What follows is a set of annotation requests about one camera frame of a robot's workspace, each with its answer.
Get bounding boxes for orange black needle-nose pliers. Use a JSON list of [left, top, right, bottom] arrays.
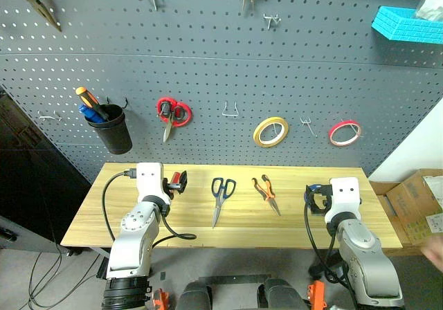
[[251, 174, 282, 217]]

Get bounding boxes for clear plastic bag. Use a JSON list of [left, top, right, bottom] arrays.
[[414, 0, 443, 23]]

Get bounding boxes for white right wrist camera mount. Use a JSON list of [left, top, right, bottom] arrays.
[[323, 176, 361, 221]]

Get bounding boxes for black cabinet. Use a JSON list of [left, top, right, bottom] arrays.
[[0, 84, 93, 254]]

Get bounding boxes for person's bare hand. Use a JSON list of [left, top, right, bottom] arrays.
[[419, 235, 443, 273]]

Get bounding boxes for white peg hook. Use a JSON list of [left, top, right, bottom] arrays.
[[37, 110, 63, 122]]

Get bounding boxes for grey metal pegboard wall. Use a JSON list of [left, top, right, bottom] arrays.
[[0, 0, 443, 183]]

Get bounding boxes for black table foot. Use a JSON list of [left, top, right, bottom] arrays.
[[96, 256, 110, 280], [307, 249, 345, 280]]

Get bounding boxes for grey drawer unit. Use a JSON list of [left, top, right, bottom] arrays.
[[0, 215, 58, 253]]

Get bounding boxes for orange black clamp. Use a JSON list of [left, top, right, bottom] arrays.
[[307, 280, 327, 310], [151, 288, 171, 310]]

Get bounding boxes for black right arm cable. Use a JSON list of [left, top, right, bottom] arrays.
[[303, 201, 357, 302]]

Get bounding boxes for large cardboard box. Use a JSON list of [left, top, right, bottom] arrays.
[[385, 168, 443, 247]]

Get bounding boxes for yellow tape roll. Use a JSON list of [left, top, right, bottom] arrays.
[[252, 116, 289, 149]]

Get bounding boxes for silver wire loop hook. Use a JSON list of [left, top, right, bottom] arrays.
[[221, 100, 240, 119]]

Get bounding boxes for small open cardboard box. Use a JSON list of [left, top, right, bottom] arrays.
[[368, 181, 413, 246]]

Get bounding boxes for black floor cables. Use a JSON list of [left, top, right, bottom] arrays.
[[26, 249, 105, 310]]

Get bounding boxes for orange black screwdriver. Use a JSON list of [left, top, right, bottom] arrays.
[[75, 86, 111, 121]]

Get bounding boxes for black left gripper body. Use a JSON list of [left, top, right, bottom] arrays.
[[161, 171, 182, 201]]

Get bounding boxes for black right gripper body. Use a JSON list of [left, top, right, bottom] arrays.
[[304, 183, 333, 204]]

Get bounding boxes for black plastic cup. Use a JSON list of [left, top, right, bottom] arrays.
[[86, 103, 134, 156]]

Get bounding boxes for red handled scissors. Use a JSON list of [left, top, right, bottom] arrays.
[[156, 96, 194, 143]]

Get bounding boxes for blue plastic basket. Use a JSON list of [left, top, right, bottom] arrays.
[[371, 6, 443, 45]]

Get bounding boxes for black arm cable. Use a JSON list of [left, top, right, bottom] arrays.
[[303, 201, 357, 302], [102, 168, 197, 249]]

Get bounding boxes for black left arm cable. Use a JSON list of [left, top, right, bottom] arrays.
[[102, 168, 197, 249]]

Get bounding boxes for red tape roll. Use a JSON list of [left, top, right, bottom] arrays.
[[327, 118, 363, 148]]

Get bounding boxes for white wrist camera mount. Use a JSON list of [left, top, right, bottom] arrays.
[[323, 176, 361, 221], [135, 162, 165, 204]]

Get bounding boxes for blue handled screwdriver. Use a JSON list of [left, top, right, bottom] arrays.
[[78, 104, 106, 124]]

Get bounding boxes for blue handled scissors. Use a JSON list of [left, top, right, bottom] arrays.
[[210, 176, 237, 229]]

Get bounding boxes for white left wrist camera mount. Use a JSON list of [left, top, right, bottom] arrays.
[[135, 162, 165, 204]]

